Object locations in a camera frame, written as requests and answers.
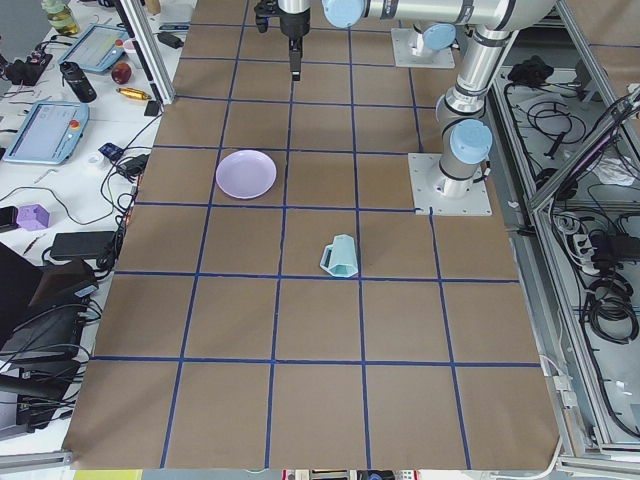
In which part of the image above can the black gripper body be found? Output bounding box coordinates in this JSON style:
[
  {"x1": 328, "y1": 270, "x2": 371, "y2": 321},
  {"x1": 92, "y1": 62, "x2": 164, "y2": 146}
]
[{"x1": 277, "y1": 0, "x2": 311, "y2": 39}]

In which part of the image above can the teal angular cup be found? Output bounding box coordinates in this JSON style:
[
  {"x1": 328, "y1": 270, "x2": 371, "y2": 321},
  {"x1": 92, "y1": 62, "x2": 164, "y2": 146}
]
[{"x1": 319, "y1": 234, "x2": 359, "y2": 278}]

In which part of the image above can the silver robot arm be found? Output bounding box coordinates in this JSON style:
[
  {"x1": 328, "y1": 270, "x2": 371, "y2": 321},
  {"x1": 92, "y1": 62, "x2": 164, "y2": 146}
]
[
  {"x1": 421, "y1": 1, "x2": 554, "y2": 199},
  {"x1": 322, "y1": 1, "x2": 554, "y2": 92}
]

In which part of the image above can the lavender round plate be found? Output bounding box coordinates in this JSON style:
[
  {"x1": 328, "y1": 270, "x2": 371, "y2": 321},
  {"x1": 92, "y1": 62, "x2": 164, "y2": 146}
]
[{"x1": 215, "y1": 150, "x2": 277, "y2": 200}]

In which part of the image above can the pink small cup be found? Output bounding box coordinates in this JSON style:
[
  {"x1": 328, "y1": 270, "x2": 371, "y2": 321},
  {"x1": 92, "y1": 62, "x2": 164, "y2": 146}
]
[{"x1": 123, "y1": 39, "x2": 137, "y2": 57}]

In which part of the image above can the small black box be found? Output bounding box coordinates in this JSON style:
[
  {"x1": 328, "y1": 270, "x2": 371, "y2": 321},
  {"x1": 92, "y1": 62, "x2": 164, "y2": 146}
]
[{"x1": 144, "y1": 100, "x2": 160, "y2": 117}]

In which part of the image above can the gold wrapped candy object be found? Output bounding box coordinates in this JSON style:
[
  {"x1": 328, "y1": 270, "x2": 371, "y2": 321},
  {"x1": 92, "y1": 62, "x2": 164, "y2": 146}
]
[{"x1": 116, "y1": 87, "x2": 152, "y2": 101}]

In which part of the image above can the red apple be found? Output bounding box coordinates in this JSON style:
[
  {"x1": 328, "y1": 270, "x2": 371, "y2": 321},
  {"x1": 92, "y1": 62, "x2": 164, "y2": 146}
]
[{"x1": 111, "y1": 62, "x2": 132, "y2": 85}]

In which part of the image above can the upper blue teach pendant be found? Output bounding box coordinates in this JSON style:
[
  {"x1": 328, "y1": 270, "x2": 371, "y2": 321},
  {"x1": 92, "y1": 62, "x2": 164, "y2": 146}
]
[{"x1": 58, "y1": 23, "x2": 129, "y2": 73}]

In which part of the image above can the blue teach pendant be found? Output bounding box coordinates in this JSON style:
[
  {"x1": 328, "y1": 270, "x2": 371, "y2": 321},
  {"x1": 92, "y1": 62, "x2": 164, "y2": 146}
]
[
  {"x1": 2, "y1": 101, "x2": 90, "y2": 165},
  {"x1": 58, "y1": 23, "x2": 129, "y2": 73}
]

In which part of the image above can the black water bottle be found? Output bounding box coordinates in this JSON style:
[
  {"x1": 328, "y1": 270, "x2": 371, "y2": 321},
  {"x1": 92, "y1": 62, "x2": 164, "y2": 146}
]
[{"x1": 60, "y1": 61, "x2": 97, "y2": 103}]

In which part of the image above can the green drink bottle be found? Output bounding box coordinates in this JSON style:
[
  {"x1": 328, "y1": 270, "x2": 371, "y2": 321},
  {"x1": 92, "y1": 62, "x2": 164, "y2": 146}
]
[{"x1": 41, "y1": 0, "x2": 79, "y2": 36}]

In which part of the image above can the lower blue teach pendant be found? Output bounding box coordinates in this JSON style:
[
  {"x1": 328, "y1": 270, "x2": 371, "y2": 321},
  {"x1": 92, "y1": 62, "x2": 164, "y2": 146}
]
[{"x1": 2, "y1": 101, "x2": 90, "y2": 165}]

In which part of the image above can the black power adapter brick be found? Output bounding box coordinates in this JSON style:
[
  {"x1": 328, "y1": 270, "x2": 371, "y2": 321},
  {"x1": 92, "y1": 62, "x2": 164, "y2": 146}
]
[{"x1": 49, "y1": 231, "x2": 115, "y2": 261}]

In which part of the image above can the purple 3d printed block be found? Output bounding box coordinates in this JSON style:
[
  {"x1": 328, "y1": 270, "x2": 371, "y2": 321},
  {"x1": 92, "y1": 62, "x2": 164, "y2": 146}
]
[{"x1": 16, "y1": 204, "x2": 50, "y2": 231}]

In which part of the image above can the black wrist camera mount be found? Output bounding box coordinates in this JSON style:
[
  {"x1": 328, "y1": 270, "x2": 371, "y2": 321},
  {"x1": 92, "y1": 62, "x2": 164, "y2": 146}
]
[{"x1": 254, "y1": 0, "x2": 280, "y2": 33}]

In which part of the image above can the aluminium frame post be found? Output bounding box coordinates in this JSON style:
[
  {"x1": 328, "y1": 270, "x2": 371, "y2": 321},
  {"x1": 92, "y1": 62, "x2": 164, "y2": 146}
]
[{"x1": 114, "y1": 0, "x2": 176, "y2": 105}]

